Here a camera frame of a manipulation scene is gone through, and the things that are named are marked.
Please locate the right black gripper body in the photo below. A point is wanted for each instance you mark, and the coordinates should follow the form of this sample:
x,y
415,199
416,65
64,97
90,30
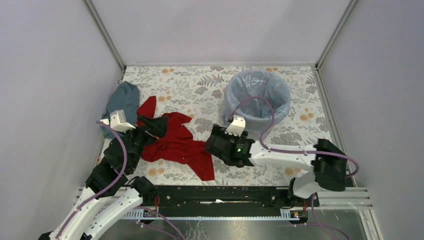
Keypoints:
x,y
219,131

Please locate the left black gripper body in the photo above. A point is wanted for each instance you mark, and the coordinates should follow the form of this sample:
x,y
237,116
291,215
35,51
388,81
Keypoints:
x,y
141,138

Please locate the light blue plastic trash bag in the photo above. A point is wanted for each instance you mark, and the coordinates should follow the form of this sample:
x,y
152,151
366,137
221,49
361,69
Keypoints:
x,y
257,95

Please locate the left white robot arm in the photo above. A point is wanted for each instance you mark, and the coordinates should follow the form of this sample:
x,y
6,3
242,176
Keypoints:
x,y
89,218

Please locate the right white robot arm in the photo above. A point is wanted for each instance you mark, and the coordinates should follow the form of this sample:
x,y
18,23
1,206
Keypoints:
x,y
324,164

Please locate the red cloth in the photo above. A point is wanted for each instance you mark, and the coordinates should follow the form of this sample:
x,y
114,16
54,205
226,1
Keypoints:
x,y
178,145

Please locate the teal grey cloth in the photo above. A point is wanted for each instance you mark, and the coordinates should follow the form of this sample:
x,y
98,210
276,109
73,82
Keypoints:
x,y
126,97

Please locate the floral patterned table mat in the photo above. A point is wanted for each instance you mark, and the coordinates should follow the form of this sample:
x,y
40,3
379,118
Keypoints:
x,y
198,92

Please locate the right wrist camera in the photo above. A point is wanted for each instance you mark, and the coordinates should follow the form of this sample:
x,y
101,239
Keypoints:
x,y
236,127

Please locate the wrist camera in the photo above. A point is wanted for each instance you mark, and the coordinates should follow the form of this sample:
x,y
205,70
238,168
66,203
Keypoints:
x,y
117,121
236,127

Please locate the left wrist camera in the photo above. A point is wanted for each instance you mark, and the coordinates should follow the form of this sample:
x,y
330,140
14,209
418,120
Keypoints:
x,y
117,121

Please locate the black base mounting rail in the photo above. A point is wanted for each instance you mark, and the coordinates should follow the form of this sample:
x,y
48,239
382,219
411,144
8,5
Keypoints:
x,y
205,199

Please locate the white slotted cable duct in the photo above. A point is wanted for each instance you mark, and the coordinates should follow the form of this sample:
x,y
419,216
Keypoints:
x,y
258,214

